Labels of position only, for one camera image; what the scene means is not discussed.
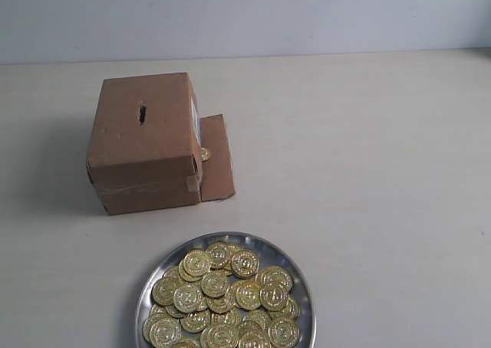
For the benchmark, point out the brown cardboard slotted box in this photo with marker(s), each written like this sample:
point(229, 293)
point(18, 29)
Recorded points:
point(144, 150)

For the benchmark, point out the gold coin top plate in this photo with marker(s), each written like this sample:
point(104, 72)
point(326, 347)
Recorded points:
point(244, 263)

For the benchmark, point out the gold coin plate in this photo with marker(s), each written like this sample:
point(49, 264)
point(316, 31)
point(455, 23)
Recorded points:
point(214, 284)
point(187, 298)
point(274, 296)
point(197, 263)
point(165, 333)
point(244, 263)
point(284, 332)

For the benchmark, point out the gold coin upper left plate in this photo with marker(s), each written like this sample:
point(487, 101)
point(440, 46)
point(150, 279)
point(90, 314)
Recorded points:
point(197, 263)

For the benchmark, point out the gold coin centre plate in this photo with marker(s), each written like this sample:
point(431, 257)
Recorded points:
point(214, 284)

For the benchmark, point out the round silver metal plate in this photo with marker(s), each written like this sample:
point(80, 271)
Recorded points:
point(237, 319)

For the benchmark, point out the gold coin bottom right plate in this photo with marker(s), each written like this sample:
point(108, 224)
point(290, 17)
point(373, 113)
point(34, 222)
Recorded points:
point(284, 332)

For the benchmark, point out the gold coin bottom left plate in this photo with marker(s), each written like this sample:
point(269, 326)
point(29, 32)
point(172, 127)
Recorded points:
point(165, 333)

